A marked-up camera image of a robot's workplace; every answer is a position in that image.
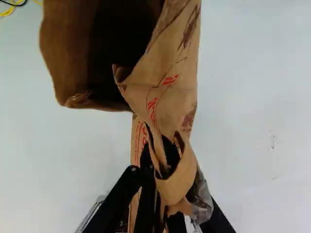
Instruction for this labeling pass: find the brown paper grocery bag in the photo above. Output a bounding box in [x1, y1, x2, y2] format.
[38, 0, 215, 233]

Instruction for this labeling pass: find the yellow cable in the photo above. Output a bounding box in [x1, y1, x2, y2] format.
[0, 0, 45, 18]

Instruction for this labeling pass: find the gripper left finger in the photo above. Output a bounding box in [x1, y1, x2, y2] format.
[72, 142, 157, 233]

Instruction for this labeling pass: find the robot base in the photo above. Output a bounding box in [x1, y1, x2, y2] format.
[83, 195, 203, 233]

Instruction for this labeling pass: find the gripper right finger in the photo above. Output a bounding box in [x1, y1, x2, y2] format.
[155, 134, 238, 233]

